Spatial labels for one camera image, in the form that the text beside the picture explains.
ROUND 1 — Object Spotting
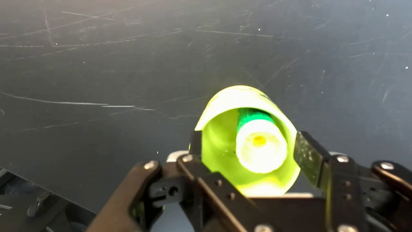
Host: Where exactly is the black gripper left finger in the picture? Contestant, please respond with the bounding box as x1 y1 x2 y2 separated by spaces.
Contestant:
88 133 276 232

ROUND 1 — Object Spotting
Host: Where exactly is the yellow-green mug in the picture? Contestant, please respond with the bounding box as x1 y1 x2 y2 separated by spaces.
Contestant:
194 85 300 198

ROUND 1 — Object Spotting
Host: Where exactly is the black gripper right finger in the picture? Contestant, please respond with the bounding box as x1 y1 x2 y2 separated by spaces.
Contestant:
294 132 412 232

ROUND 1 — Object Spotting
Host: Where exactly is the white green bottle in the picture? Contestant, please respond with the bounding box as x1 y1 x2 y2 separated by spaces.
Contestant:
236 109 287 174

